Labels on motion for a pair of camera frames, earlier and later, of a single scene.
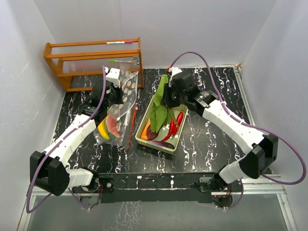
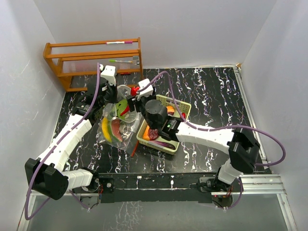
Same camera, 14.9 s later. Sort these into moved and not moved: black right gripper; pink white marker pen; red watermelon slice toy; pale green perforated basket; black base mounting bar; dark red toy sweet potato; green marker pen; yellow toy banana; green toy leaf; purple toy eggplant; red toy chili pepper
Moved: green toy leaf; black right gripper; red watermelon slice toy; yellow toy banana; red toy chili pepper
Not moved: pink white marker pen; green marker pen; purple toy eggplant; pale green perforated basket; black base mounting bar; dark red toy sweet potato
